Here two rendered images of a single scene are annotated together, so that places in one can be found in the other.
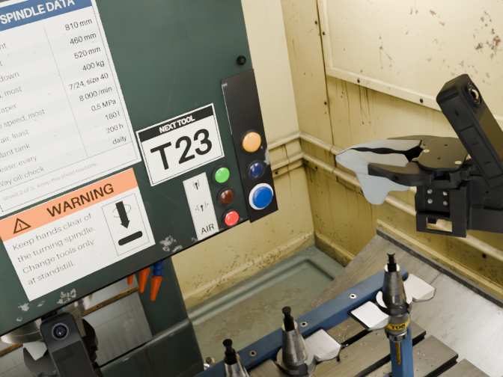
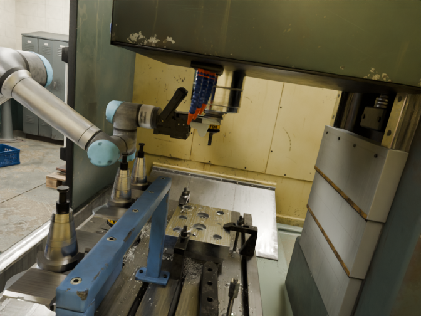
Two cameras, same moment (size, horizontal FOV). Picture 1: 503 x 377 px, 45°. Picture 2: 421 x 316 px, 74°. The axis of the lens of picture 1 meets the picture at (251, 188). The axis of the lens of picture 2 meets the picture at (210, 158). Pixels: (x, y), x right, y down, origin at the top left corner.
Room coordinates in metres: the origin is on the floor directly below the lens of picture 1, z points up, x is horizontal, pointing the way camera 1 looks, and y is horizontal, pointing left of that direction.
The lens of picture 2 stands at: (1.19, -0.43, 1.49)
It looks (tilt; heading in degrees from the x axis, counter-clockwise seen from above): 14 degrees down; 119
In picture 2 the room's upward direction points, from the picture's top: 9 degrees clockwise
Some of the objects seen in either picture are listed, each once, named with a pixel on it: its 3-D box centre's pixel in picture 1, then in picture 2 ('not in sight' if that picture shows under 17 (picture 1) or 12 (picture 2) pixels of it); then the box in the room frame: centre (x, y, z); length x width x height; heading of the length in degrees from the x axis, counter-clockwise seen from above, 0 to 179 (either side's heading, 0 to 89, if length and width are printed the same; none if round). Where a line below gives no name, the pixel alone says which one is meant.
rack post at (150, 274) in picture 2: not in sight; (157, 234); (0.73, 0.15, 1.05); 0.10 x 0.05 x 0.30; 26
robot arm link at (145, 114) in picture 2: not in sight; (148, 116); (0.56, 0.25, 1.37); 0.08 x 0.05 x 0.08; 116
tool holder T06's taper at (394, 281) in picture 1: (393, 283); (62, 231); (0.84, -0.22, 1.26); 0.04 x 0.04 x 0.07
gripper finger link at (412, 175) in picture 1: (410, 169); not in sight; (0.55, -0.17, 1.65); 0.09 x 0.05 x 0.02; 56
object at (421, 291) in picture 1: (416, 289); (36, 284); (0.87, -0.27, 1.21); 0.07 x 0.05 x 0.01; 26
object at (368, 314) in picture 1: (371, 316); (81, 240); (0.82, -0.17, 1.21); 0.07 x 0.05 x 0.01; 26
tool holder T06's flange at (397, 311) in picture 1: (394, 302); (61, 259); (0.84, -0.22, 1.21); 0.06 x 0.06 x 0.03
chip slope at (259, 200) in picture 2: not in sight; (205, 212); (0.45, 0.94, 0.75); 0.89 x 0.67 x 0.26; 26
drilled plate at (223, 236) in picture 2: not in sight; (200, 226); (0.72, 0.43, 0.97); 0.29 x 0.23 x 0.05; 116
